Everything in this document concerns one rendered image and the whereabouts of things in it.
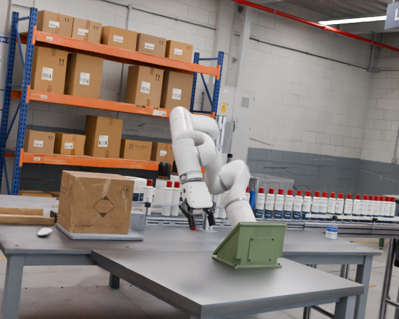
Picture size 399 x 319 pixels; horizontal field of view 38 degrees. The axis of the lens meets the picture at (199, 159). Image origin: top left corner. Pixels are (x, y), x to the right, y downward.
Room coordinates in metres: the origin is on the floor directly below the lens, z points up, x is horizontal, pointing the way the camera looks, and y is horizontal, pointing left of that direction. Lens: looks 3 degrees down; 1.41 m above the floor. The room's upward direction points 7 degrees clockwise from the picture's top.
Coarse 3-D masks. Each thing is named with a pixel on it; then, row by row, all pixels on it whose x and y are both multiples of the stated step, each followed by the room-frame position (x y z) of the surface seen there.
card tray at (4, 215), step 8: (0, 208) 3.10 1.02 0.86; (8, 208) 3.11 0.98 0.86; (16, 208) 3.14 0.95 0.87; (24, 208) 3.15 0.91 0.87; (32, 208) 3.17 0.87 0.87; (0, 216) 2.85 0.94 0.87; (8, 216) 2.87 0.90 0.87; (16, 216) 2.89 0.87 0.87; (24, 216) 2.90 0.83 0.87; (32, 216) 3.12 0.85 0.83; (40, 216) 3.15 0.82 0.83; (24, 224) 2.91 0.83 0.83; (32, 224) 2.93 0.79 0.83; (40, 224) 2.94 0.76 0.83; (48, 224) 2.96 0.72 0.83
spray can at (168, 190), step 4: (168, 184) 3.40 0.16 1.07; (168, 188) 3.39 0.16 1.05; (164, 192) 3.40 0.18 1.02; (168, 192) 3.39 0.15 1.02; (172, 192) 3.41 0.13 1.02; (164, 196) 3.40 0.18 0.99; (168, 196) 3.39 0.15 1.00; (164, 200) 3.39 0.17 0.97; (168, 200) 3.39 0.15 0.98; (164, 208) 3.39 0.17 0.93; (168, 208) 3.39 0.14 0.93; (164, 212) 3.39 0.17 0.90; (168, 212) 3.39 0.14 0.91
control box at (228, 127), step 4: (228, 124) 3.38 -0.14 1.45; (232, 124) 3.43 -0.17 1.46; (228, 128) 3.38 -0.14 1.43; (232, 128) 3.48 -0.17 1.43; (224, 132) 3.38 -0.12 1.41; (228, 132) 3.38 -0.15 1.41; (232, 132) 3.52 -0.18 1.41; (224, 136) 3.38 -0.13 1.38; (228, 136) 3.38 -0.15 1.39; (224, 140) 3.38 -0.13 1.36; (228, 140) 3.38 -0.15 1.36; (224, 144) 3.38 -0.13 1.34; (228, 144) 3.38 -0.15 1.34; (224, 148) 3.38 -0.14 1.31; (228, 148) 3.38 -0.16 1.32; (224, 152) 3.38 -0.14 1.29; (228, 152) 3.38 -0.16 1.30
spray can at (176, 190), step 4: (176, 184) 3.43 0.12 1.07; (176, 188) 3.42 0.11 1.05; (176, 192) 3.42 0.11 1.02; (172, 196) 3.42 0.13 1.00; (176, 196) 3.42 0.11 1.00; (172, 200) 3.42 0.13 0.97; (176, 200) 3.42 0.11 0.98; (172, 208) 3.42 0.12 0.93; (176, 208) 3.42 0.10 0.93; (172, 212) 3.42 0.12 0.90; (176, 212) 3.42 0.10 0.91
